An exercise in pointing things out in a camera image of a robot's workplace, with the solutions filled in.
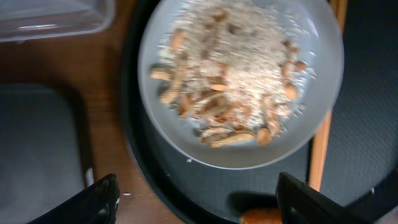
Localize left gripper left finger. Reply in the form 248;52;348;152
29;174;120;224

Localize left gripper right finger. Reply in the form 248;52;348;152
276;172;379;224

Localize orange carrot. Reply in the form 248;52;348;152
239;208;282;224

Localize wooden chopstick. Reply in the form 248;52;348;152
308;0;348;192

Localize black rectangular tray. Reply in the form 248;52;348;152
1;83;94;223

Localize round black serving tray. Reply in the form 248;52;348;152
121;1;397;223

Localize rice and peanut shells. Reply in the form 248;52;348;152
149;1;307;148

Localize grey plate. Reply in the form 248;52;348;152
137;0;344;170

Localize clear plastic bin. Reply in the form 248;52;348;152
1;0;116;42

